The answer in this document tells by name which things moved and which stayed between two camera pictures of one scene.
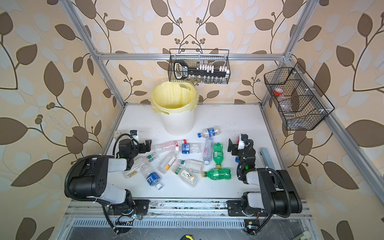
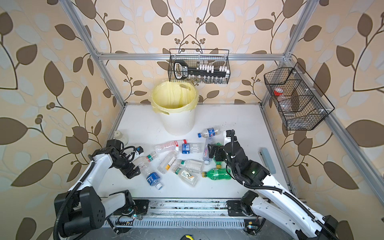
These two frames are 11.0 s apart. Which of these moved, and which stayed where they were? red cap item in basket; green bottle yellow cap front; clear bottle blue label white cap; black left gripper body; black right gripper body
Moved: black right gripper body; black left gripper body
Stayed: green bottle yellow cap front; red cap item in basket; clear bottle blue label white cap
